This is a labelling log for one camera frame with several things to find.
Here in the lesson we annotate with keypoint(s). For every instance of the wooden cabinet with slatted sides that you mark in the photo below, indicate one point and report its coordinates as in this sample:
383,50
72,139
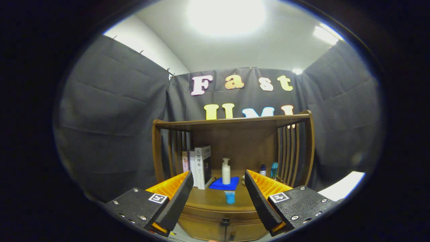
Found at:
242,141

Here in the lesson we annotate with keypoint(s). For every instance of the white bottle with blue cap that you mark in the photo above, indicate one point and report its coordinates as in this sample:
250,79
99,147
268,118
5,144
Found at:
262,170

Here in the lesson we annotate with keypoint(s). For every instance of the white pump bottle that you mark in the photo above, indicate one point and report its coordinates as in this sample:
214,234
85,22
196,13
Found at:
226,174

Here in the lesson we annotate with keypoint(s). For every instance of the white plastic cabinet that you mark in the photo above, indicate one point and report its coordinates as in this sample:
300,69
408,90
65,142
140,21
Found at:
342,186

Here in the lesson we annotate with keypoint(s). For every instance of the blue cosmetic tube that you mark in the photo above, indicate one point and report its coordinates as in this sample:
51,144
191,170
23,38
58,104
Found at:
229,198

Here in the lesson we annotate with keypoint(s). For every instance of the wooden drawer with black knob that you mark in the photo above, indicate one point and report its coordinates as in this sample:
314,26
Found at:
205,218

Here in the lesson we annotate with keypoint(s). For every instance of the rectangular ceiling light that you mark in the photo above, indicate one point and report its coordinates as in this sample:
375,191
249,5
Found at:
326,33

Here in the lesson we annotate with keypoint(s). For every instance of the blue folded cloth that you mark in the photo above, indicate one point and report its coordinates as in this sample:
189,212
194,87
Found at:
216,185

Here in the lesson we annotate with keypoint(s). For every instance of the teal clear bottle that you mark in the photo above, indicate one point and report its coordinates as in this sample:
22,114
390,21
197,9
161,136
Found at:
274,169

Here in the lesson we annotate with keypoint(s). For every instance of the thick white book with portrait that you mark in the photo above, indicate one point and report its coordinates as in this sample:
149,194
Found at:
203,164

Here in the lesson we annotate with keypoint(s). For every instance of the wooden countertop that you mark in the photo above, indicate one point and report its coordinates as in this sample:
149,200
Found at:
211,198

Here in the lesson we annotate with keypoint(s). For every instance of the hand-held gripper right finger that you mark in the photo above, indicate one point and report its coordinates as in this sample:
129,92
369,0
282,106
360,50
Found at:
260,201

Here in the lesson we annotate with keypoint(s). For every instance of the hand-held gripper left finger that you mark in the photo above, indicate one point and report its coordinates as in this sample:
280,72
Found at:
176,201

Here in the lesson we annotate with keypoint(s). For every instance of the purple book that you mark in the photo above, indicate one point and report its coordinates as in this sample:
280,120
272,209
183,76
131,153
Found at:
185,163

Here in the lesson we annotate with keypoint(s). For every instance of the thin white book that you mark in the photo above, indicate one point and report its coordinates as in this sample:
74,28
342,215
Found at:
192,164

